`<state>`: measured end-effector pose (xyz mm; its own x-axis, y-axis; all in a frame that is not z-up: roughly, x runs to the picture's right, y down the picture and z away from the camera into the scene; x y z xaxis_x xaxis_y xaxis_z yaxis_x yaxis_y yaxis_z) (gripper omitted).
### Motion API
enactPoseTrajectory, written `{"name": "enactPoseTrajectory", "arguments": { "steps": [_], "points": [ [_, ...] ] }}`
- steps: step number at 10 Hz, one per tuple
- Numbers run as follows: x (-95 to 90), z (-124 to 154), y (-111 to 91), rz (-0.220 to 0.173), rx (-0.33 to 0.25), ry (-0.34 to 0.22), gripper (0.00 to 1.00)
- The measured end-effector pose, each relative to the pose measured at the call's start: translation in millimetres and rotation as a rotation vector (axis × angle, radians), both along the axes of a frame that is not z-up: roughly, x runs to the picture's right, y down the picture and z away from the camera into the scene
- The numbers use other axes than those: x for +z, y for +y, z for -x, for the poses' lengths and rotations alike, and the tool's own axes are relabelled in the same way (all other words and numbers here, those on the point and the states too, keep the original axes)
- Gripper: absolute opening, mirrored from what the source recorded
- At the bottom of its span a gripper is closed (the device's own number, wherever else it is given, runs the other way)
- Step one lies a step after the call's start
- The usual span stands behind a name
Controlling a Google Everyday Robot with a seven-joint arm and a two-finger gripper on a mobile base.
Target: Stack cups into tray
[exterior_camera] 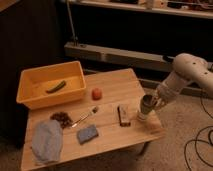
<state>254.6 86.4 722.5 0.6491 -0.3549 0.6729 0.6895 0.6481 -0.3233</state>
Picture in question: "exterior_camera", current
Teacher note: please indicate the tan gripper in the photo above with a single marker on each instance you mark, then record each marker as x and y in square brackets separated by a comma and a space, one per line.
[157, 101]

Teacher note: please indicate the white paper cup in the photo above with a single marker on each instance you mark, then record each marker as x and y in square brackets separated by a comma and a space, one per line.
[147, 104]

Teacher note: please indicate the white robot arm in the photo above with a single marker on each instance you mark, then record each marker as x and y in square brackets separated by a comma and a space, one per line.
[186, 69]

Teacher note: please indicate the yellow plastic tray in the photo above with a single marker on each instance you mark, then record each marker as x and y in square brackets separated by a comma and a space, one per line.
[34, 82]

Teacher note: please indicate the brown rectangular block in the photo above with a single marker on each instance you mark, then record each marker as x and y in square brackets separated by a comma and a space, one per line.
[123, 116]

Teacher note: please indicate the wooden table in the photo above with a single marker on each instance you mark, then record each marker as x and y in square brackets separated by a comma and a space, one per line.
[120, 87]

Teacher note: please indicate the orange round fruit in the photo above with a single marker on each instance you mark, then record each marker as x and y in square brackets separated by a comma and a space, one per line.
[96, 94]

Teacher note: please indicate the small brush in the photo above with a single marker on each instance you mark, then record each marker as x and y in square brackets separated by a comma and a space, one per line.
[82, 118]

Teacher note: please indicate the blue sponge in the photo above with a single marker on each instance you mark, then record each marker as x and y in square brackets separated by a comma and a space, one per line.
[86, 134]

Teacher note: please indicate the brown crumbly pile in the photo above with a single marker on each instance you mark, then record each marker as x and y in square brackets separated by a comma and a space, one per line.
[63, 118]

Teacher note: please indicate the wooden shelf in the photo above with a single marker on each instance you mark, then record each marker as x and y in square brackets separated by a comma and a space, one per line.
[144, 6]

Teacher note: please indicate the blue folded cloth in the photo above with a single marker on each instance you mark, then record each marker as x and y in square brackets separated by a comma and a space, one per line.
[47, 142]

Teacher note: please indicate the grey metal rail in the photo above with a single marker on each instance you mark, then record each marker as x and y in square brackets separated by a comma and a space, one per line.
[117, 56]

